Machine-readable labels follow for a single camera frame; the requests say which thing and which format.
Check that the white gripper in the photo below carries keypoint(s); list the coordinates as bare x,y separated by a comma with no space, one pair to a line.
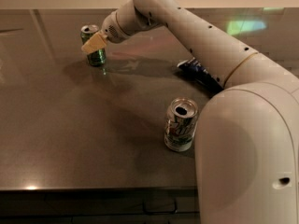
111,28

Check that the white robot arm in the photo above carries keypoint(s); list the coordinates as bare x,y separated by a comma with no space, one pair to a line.
247,138

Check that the white green soda can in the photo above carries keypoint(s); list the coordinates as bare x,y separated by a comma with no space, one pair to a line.
180,124

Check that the blue chip bag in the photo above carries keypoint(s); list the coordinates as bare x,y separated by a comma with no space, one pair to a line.
193,69

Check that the black drawer handle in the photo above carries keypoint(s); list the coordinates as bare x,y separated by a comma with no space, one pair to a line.
165,206

